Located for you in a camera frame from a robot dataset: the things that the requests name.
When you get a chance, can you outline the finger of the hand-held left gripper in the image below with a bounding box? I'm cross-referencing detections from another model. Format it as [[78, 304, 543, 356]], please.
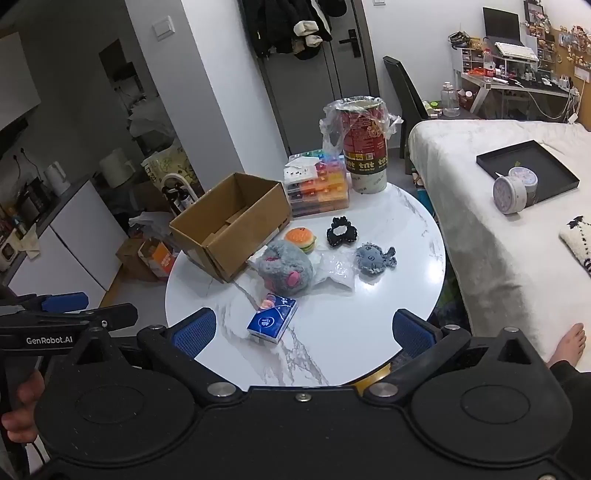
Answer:
[[0, 303, 138, 331], [0, 292, 89, 315]]

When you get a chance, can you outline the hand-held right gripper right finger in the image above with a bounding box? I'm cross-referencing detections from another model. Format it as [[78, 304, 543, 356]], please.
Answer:
[[360, 309, 539, 407]]

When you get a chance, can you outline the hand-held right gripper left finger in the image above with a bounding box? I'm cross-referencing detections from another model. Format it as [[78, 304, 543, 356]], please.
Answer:
[[69, 308, 243, 408]]

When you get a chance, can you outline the blue tissue pack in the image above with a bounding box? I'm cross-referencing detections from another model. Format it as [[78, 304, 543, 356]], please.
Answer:
[[246, 293, 297, 344]]

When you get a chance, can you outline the small gray plush toy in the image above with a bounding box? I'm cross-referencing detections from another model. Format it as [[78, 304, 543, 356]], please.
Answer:
[[355, 242, 398, 277]]

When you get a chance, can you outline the brown cardboard box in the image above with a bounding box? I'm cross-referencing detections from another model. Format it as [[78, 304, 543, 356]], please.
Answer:
[[168, 172, 293, 283]]

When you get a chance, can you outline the clear plastic bag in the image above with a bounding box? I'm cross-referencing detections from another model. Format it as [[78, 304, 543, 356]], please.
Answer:
[[311, 249, 356, 291]]

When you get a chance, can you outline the gray mouse plush toy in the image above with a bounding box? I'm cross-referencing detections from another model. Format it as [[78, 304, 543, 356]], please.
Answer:
[[255, 239, 315, 297]]

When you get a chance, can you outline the person's left hand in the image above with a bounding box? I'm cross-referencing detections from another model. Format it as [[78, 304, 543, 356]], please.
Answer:
[[0, 369, 45, 443]]

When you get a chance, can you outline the small brown cardboard carton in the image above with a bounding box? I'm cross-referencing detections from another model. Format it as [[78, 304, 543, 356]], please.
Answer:
[[115, 237, 149, 282]]

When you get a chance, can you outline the orange white carton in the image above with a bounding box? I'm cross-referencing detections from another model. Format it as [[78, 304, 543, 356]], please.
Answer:
[[139, 237, 179, 280]]

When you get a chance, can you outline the white base cabinet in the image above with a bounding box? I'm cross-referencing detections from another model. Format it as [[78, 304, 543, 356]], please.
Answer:
[[0, 178, 124, 303]]

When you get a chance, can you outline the white plastic bag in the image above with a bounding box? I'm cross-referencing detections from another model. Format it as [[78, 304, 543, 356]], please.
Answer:
[[128, 211, 174, 241]]

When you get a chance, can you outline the bed with white blanket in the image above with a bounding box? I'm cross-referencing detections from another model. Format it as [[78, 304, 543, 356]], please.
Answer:
[[409, 119, 591, 372]]

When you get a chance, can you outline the black candy-shaped plush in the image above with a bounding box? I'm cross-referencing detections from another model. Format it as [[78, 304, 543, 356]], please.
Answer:
[[326, 215, 359, 245]]

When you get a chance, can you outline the white electric kettle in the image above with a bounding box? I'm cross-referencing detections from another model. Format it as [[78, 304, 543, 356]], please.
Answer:
[[44, 161, 71, 197]]

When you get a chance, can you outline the hamburger plush toy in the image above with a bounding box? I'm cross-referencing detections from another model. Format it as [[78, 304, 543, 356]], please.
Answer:
[[285, 227, 317, 254]]

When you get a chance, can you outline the white cylindrical appliance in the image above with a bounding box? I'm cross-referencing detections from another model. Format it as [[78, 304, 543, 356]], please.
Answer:
[[99, 148, 136, 188]]

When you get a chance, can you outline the orange bead storage box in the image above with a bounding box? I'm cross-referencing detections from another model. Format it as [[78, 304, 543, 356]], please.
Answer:
[[286, 176, 348, 200], [288, 196, 352, 219]]

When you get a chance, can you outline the yellow printed bag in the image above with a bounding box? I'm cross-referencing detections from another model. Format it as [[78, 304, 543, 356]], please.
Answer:
[[141, 138, 205, 204]]

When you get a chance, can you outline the white round tin lid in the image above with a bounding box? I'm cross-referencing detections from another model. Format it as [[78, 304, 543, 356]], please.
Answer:
[[492, 175, 527, 216]]

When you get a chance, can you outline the red cylindrical trash can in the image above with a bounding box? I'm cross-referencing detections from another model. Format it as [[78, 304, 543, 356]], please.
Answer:
[[342, 96, 389, 193]]

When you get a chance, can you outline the white knitted cloth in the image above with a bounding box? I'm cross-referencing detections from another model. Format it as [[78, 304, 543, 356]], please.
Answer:
[[558, 216, 591, 278]]

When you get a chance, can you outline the rainbow bead storage box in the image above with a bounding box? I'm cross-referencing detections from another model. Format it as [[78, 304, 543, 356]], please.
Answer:
[[285, 149, 346, 181]]

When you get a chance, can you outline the white round tin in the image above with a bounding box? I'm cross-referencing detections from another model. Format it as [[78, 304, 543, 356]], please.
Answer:
[[508, 167, 540, 206]]

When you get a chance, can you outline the white bead packet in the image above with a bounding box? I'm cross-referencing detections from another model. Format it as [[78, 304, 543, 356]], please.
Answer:
[[283, 159, 319, 182]]

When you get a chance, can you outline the black rectangular tray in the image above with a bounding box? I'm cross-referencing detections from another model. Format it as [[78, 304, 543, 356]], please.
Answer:
[[476, 140, 581, 206]]

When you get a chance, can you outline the clear plastic bin liner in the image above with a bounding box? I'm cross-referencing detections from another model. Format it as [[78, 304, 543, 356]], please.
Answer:
[[320, 96, 403, 153]]

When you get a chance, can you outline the clear glass bottle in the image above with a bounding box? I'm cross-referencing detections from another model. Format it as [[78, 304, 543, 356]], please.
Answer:
[[441, 82, 461, 118]]

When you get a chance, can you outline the black chair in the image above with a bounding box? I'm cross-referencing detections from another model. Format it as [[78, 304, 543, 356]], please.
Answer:
[[383, 56, 435, 174]]

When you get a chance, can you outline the gray door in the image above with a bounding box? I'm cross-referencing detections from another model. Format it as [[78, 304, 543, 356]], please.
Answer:
[[249, 0, 382, 158]]

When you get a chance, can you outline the white desk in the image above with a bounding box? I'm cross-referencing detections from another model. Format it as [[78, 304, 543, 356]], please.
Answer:
[[455, 69, 580, 121]]

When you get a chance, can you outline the white desktop drawer organizer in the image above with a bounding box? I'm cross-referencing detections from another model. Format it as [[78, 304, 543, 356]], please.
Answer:
[[455, 39, 484, 75]]

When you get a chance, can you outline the white keyboard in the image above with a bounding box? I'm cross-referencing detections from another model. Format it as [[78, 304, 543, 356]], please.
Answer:
[[495, 41, 539, 62]]

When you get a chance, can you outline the black hanging coat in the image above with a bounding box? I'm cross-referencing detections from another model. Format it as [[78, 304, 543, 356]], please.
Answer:
[[242, 0, 347, 61]]

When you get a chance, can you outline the black laptop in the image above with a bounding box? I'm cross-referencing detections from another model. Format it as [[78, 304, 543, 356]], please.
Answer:
[[482, 7, 526, 48]]

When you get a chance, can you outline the cork pin board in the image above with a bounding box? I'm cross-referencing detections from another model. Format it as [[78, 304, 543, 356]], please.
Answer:
[[549, 23, 591, 85]]

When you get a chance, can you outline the white wall cabinet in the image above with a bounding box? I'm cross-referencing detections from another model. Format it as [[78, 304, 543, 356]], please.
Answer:
[[0, 31, 43, 132]]

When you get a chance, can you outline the black door handle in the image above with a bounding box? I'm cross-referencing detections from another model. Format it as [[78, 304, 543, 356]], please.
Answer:
[[338, 28, 362, 58]]

